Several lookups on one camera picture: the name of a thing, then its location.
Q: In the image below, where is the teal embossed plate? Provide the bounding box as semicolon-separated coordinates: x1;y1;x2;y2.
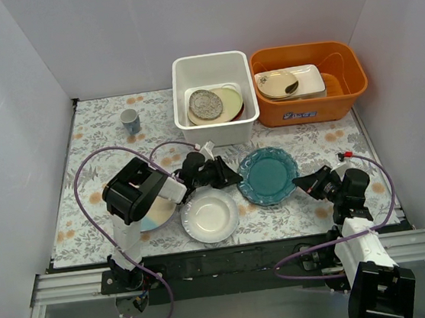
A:
237;147;299;207

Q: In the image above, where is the red lacquer plate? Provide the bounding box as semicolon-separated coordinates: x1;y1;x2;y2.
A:
230;104;245;121

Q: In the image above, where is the grey speckled small plate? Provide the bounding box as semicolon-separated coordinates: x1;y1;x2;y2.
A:
188;89;224;120

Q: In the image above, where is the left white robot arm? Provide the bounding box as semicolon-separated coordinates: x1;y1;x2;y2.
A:
102;149;243;291

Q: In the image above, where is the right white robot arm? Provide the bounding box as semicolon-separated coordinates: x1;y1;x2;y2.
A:
292;165;416;318

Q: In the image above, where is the white plastic bin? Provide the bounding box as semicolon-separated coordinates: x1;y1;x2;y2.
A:
172;50;260;146

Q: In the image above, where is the orange plastic bin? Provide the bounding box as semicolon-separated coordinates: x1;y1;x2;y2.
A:
250;41;369;128

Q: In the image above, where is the floral table mat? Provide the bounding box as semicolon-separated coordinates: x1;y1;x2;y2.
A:
34;66;372;268

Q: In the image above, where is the white scalloped plate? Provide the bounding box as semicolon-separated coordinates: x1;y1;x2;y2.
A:
180;188;240;244

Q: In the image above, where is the beige and blue plate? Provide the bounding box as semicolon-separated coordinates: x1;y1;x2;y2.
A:
140;198;176;232

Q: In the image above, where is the grey ceramic cup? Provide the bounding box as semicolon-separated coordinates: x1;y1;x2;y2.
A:
119;108;140;135

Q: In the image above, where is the white rectangular dish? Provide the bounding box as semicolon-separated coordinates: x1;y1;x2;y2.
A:
259;64;327;101

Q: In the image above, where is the cream plate with flower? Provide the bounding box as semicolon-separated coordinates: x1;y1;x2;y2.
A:
254;69;299;99

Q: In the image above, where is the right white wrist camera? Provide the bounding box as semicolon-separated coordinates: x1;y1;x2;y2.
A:
332;152;352;179

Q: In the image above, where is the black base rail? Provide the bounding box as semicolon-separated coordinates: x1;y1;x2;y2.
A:
96;226;380;310

